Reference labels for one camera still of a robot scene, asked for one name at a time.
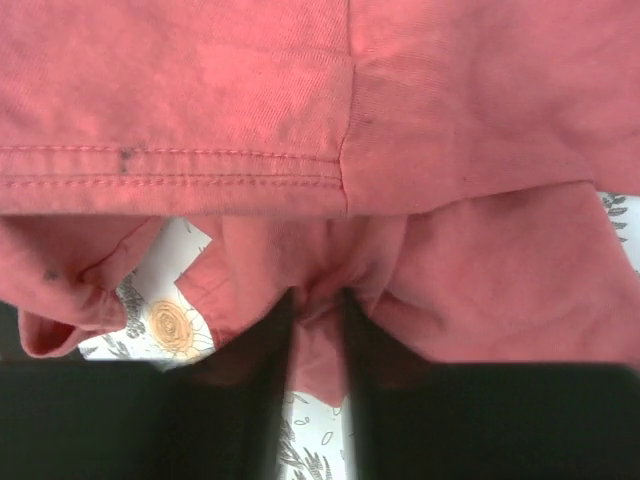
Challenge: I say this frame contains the dusty rose t-shirt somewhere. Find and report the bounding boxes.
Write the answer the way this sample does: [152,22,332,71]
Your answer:
[1,1,639,405]

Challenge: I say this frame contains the floral patterned table mat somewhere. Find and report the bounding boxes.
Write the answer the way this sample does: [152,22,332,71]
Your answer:
[94,182,639,479]

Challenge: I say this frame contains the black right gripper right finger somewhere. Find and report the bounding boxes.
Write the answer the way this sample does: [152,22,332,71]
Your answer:
[342,290,639,479]

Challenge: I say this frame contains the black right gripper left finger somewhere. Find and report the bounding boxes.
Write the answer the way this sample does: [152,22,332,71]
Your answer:
[1,293,294,479]

